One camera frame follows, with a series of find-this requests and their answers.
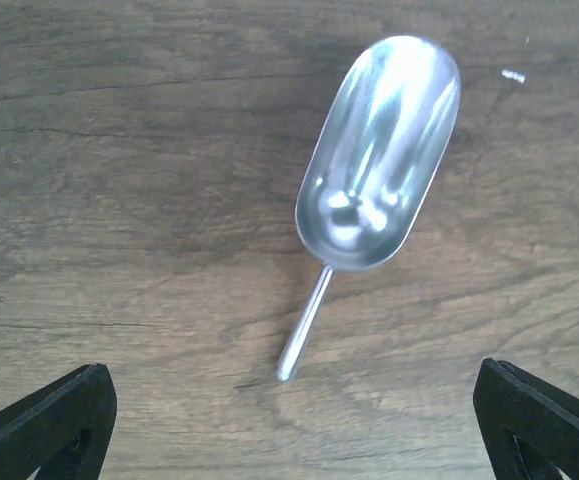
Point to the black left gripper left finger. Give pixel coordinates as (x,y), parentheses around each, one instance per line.
(61,431)

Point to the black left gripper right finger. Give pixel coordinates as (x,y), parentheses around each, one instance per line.
(530,428)

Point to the silver metal scoop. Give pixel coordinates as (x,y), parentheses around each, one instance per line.
(377,154)

